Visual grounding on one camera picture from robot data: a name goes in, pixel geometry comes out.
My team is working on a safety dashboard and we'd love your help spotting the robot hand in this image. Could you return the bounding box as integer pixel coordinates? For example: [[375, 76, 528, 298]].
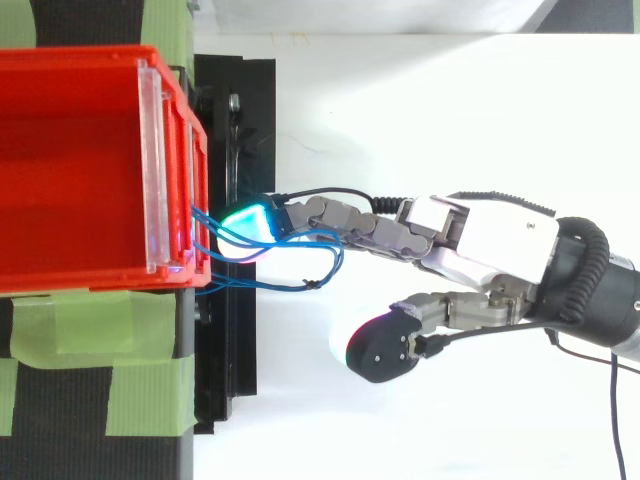
[[217, 189, 561, 385]]

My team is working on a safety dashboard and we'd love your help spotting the blue cable bundle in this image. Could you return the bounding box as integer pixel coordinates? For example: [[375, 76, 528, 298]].
[[189, 202, 347, 297]]

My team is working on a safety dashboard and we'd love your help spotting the black stand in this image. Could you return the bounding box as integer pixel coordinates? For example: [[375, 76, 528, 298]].
[[0, 0, 278, 480]]

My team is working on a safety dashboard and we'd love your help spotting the red bin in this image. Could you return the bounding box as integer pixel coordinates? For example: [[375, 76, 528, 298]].
[[0, 44, 211, 295]]

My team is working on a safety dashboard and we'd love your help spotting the thin black cable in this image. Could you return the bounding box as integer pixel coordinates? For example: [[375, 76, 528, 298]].
[[544, 327, 640, 480], [410, 319, 576, 360], [272, 186, 416, 215]]

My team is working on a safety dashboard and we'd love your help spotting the black coiled cable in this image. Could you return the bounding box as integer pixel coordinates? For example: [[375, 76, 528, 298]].
[[555, 215, 612, 325]]

